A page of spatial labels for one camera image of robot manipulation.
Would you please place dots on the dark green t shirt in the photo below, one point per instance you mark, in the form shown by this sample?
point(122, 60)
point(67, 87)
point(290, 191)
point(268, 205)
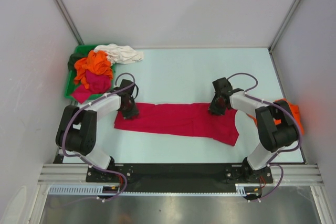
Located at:
point(73, 59)

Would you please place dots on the folded orange t shirt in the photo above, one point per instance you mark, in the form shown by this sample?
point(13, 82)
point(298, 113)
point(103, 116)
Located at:
point(295, 113)

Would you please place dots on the crumpled orange t shirt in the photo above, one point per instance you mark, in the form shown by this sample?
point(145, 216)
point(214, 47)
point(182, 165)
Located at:
point(97, 63)

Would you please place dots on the green plastic bin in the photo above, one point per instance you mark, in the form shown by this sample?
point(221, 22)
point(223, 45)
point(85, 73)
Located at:
point(70, 86)

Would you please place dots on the magenta t shirt in bin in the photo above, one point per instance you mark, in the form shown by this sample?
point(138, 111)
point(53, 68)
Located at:
point(91, 84)

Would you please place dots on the crimson t shirt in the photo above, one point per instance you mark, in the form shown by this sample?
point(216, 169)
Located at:
point(193, 120)

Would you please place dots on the grey slotted cable duct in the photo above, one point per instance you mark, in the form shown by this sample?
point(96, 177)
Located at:
point(99, 190)

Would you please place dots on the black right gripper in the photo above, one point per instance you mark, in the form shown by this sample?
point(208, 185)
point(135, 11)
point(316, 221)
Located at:
point(213, 108)

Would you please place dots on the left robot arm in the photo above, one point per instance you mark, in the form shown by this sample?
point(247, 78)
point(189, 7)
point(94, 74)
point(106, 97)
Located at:
point(77, 132)

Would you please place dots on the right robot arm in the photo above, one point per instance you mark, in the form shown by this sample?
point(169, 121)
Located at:
point(278, 130)

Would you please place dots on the aluminium frame rail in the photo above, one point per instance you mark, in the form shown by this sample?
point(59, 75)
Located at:
point(75, 174)

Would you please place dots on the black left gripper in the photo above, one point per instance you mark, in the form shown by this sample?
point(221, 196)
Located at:
point(133, 113)

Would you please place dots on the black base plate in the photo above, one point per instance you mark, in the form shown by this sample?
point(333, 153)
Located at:
point(189, 178)

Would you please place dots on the white t shirt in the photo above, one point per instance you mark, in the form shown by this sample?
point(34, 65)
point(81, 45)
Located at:
point(120, 54)

